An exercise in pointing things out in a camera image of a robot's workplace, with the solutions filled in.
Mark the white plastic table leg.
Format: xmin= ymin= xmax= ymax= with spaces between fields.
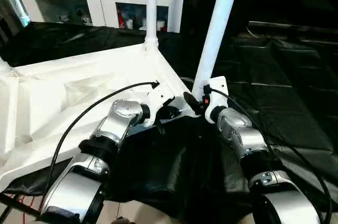
xmin=0 ymin=59 xmax=14 ymax=77
xmin=143 ymin=0 xmax=159 ymax=52
xmin=191 ymin=0 xmax=243 ymax=98

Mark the white plastic table top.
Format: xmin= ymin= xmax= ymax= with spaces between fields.
xmin=0 ymin=42 xmax=204 ymax=191

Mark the black plastic mat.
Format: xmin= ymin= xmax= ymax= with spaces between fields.
xmin=0 ymin=20 xmax=338 ymax=222

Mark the long grey metal bar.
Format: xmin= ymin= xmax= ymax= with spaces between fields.
xmin=248 ymin=20 xmax=338 ymax=34

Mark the black rod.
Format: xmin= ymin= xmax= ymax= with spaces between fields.
xmin=0 ymin=192 xmax=41 ymax=217

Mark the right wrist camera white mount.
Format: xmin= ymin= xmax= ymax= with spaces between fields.
xmin=202 ymin=76 xmax=229 ymax=125

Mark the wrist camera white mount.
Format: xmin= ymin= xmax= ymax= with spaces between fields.
xmin=202 ymin=76 xmax=229 ymax=125
xmin=143 ymin=80 xmax=176 ymax=127

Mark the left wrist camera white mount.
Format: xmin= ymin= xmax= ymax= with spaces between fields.
xmin=143 ymin=80 xmax=176 ymax=127

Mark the black left wrist camera cable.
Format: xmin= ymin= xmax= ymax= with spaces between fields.
xmin=45 ymin=80 xmax=161 ymax=203

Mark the thin red cable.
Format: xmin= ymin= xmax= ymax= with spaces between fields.
xmin=20 ymin=194 xmax=35 ymax=224

